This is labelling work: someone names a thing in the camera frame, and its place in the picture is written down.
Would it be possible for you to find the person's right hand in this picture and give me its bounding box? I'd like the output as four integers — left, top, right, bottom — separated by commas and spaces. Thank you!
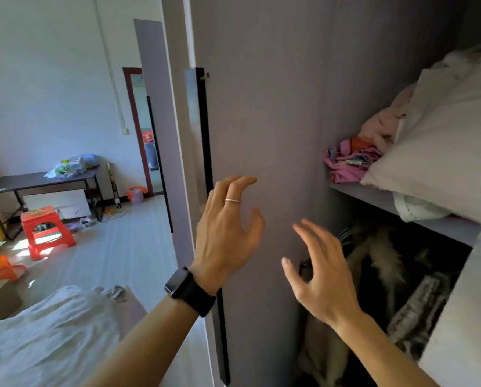
281, 218, 364, 332

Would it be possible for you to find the person's left hand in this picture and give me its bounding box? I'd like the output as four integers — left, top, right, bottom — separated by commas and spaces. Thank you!
189, 175, 266, 297

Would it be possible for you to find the cream wardrobe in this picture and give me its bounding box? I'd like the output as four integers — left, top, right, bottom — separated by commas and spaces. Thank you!
133, 0, 481, 387

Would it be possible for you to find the white pink bow pillow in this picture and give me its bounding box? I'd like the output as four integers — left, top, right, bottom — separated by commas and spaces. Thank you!
360, 44, 481, 226

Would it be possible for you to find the person's left forearm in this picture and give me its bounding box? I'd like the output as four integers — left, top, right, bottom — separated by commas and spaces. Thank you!
85, 296, 201, 387

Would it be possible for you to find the black smartwatch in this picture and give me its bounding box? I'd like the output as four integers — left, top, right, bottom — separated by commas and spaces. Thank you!
164, 266, 217, 318

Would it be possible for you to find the grey fur garment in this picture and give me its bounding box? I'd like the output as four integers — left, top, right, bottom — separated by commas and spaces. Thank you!
386, 271, 454, 361

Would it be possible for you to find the magenta patterned cloth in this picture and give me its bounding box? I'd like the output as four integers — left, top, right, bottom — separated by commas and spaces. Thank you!
324, 137, 384, 185

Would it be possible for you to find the orange cloth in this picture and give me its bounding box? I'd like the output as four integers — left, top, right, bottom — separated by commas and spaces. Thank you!
349, 135, 373, 153

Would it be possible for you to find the clear plastic bag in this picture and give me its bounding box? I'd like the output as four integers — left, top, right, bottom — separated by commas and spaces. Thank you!
43, 155, 101, 180

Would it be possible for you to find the white board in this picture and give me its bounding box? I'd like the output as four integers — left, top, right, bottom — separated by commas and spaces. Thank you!
22, 189, 92, 220

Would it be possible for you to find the pale pink cloth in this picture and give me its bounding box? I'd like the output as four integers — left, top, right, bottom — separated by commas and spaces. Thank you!
359, 82, 418, 154

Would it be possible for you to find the red plastic stool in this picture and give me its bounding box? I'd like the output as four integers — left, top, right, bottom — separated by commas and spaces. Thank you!
21, 205, 77, 262

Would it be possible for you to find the black table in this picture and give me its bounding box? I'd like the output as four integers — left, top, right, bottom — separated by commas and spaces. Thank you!
0, 167, 104, 240

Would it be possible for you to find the white floral blanket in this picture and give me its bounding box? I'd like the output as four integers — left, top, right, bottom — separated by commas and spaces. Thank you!
0, 285, 122, 387

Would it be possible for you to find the brown cardboard box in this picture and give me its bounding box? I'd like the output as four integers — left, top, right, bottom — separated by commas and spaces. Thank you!
0, 279, 23, 326

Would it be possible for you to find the red-brown door frame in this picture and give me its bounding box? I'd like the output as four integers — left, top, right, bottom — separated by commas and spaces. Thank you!
122, 67, 155, 198

